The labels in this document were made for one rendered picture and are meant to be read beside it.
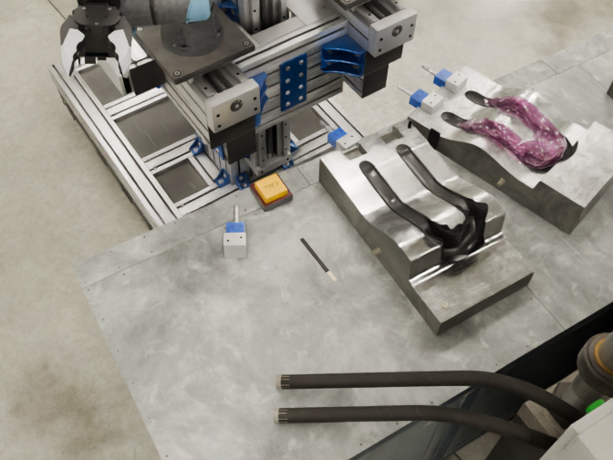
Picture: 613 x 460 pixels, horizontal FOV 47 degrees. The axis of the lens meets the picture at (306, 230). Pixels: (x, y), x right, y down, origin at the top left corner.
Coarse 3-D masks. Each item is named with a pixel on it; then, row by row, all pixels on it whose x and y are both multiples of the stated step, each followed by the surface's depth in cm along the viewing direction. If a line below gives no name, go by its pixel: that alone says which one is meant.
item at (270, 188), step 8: (272, 176) 175; (256, 184) 174; (264, 184) 174; (272, 184) 174; (280, 184) 174; (264, 192) 172; (272, 192) 172; (280, 192) 172; (264, 200) 173; (272, 200) 173
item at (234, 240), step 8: (232, 224) 166; (240, 224) 166; (232, 232) 165; (240, 232) 165; (224, 240) 162; (232, 240) 162; (240, 240) 162; (224, 248) 162; (232, 248) 162; (240, 248) 162; (232, 256) 165; (240, 256) 165
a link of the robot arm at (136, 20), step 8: (128, 0) 130; (136, 0) 131; (144, 0) 131; (120, 8) 130; (128, 8) 131; (136, 8) 131; (144, 8) 131; (128, 16) 131; (136, 16) 132; (144, 16) 132; (136, 24) 133; (144, 24) 134; (152, 24) 134
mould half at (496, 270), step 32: (320, 160) 172; (352, 160) 172; (384, 160) 172; (352, 192) 167; (416, 192) 167; (480, 192) 162; (352, 224) 171; (384, 224) 159; (448, 224) 156; (384, 256) 162; (416, 256) 151; (480, 256) 160; (512, 256) 160; (416, 288) 155; (448, 288) 155; (480, 288) 155; (512, 288) 158; (448, 320) 151
